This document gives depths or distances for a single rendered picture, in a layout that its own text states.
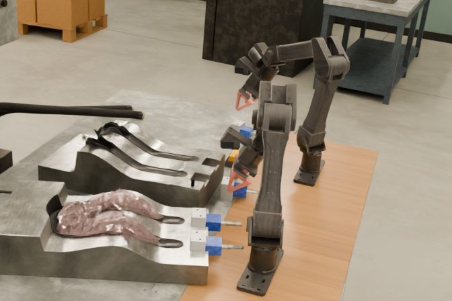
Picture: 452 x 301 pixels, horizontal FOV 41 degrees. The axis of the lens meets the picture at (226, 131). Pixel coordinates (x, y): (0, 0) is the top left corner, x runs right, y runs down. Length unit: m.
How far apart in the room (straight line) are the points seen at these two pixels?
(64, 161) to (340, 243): 0.84
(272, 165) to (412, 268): 1.82
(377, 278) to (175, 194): 1.54
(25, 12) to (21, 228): 5.19
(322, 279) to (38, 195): 0.74
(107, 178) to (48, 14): 4.75
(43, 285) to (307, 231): 0.71
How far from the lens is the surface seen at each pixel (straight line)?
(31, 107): 2.12
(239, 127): 2.21
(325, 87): 1.90
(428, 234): 3.49
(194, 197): 1.69
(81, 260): 1.46
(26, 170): 1.98
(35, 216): 1.52
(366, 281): 2.99
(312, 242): 1.68
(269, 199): 1.46
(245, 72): 2.14
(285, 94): 1.52
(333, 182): 2.02
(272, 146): 1.44
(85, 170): 1.80
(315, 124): 1.96
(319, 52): 1.88
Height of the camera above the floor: 1.69
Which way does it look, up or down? 23 degrees down
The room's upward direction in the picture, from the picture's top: 5 degrees clockwise
